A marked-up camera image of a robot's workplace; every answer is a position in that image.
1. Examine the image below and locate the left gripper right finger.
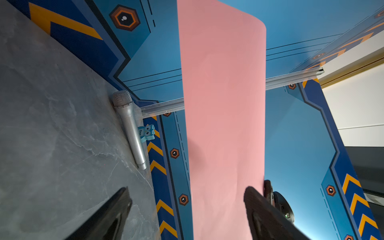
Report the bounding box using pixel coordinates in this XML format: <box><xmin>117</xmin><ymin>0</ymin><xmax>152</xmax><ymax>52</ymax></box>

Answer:
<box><xmin>244</xmin><ymin>186</ymin><xmax>309</xmax><ymax>240</ymax></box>

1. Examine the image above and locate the silver microphone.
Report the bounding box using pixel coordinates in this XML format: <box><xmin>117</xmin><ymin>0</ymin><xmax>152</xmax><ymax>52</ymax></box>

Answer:
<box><xmin>113</xmin><ymin>90</ymin><xmax>148</xmax><ymax>170</ymax></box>

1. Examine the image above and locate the small teal block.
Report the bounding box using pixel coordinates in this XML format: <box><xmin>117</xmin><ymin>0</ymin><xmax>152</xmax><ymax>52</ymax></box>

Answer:
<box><xmin>138</xmin><ymin>125</ymin><xmax>156</xmax><ymax>143</ymax></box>

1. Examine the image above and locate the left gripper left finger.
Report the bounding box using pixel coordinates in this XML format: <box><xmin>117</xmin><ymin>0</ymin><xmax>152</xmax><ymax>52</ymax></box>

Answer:
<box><xmin>67</xmin><ymin>187</ymin><xmax>133</xmax><ymax>240</ymax></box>

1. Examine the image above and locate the pink paper small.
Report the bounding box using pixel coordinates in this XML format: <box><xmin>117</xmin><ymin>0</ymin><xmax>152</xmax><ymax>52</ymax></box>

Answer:
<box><xmin>177</xmin><ymin>1</ymin><xmax>267</xmax><ymax>240</ymax></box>

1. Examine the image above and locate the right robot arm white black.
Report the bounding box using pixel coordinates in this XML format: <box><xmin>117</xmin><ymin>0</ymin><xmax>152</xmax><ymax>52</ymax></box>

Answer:
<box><xmin>263</xmin><ymin>180</ymin><xmax>295</xmax><ymax>224</ymax></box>

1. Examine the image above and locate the right aluminium corner post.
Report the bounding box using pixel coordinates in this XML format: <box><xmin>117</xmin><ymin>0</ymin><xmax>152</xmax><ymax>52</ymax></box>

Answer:
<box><xmin>141</xmin><ymin>68</ymin><xmax>324</xmax><ymax>119</ymax></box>

